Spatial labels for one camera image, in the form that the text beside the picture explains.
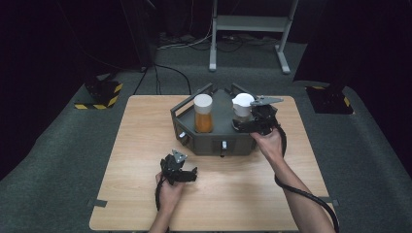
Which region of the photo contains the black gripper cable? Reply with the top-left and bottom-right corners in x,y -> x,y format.
273,124 -> 340,233
154,176 -> 165,212

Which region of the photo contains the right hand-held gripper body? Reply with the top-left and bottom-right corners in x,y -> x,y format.
250,95 -> 285,136

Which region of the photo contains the white-capped orange bottle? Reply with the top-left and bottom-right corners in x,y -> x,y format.
192,93 -> 215,134

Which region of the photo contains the white metal stand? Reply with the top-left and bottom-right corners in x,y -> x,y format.
208,0 -> 300,75

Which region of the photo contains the grey tape strip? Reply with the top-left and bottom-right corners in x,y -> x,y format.
319,196 -> 340,208
86,198 -> 109,209

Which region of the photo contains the person's right hand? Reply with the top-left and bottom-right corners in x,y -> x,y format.
250,126 -> 287,163

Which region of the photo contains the black base with hazard stripes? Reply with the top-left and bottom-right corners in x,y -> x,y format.
305,84 -> 355,116
74,80 -> 124,111

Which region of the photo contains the black floor cable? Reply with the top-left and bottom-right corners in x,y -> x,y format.
154,62 -> 192,96

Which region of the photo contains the person's left hand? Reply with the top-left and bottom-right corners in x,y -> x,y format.
154,171 -> 187,213

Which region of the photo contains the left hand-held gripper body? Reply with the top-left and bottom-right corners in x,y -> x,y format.
159,149 -> 189,186

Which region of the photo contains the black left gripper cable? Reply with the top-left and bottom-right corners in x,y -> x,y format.
154,176 -> 165,212

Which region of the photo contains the white floor cable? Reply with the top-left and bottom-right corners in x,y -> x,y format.
157,18 -> 215,51

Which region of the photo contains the white-capped brown bottle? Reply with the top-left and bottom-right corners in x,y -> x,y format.
231,92 -> 257,125

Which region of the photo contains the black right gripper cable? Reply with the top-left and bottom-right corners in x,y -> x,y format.
273,124 -> 340,233

